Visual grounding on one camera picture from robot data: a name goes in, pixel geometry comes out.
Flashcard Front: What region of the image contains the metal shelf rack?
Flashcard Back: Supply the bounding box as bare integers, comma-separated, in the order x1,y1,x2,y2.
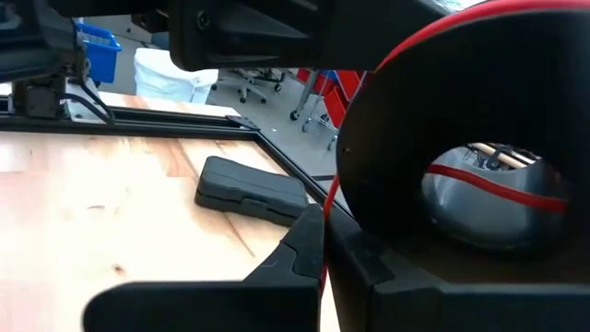
289,68,366,153

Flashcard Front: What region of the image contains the red plastic bin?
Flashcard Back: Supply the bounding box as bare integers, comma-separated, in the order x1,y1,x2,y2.
296,67,325,96
322,69,366,129

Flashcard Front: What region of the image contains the white bin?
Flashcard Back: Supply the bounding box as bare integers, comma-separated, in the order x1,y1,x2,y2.
134,47,220,105

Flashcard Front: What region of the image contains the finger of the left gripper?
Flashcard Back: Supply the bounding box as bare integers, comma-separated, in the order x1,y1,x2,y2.
331,0,455,74

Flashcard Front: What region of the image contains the black aluminium table frame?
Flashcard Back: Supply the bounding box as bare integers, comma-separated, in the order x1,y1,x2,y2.
0,99,352,218

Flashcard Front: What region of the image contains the office chair base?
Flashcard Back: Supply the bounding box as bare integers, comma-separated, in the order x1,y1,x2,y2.
210,67,288,105

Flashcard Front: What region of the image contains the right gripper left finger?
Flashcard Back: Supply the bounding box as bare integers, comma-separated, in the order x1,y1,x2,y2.
82,205,326,332

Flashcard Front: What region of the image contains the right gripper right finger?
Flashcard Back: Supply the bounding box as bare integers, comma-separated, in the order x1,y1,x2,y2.
325,209,590,332

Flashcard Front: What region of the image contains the blue plastic basket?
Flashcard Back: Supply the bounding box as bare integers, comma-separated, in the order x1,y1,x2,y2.
75,20,124,85

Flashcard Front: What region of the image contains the thin red cord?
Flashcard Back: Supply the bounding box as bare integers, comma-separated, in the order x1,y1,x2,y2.
320,0,590,296

